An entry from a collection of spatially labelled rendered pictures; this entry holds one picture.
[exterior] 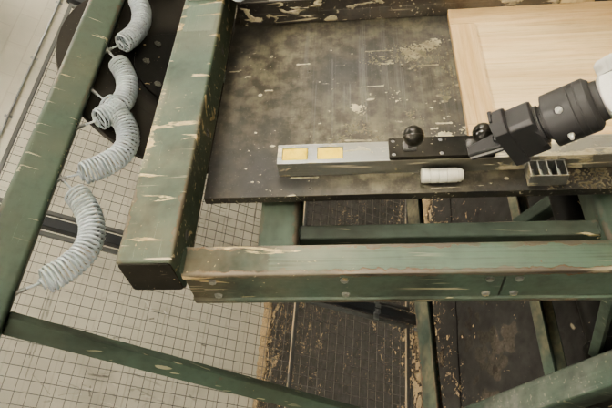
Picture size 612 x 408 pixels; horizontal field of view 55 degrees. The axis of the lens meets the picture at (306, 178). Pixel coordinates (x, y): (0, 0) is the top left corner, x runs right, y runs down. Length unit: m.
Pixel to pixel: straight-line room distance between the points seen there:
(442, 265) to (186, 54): 0.72
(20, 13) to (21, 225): 5.75
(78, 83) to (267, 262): 0.98
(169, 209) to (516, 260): 0.60
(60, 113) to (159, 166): 0.65
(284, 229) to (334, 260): 0.18
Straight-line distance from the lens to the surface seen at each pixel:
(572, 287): 1.11
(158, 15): 2.22
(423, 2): 1.51
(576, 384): 1.69
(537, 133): 1.00
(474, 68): 1.37
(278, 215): 1.18
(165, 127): 1.20
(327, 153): 1.17
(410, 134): 1.04
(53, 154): 1.66
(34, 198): 1.58
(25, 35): 7.02
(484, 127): 1.06
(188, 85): 1.27
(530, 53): 1.44
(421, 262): 1.01
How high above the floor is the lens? 2.03
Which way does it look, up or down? 19 degrees down
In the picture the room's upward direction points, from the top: 72 degrees counter-clockwise
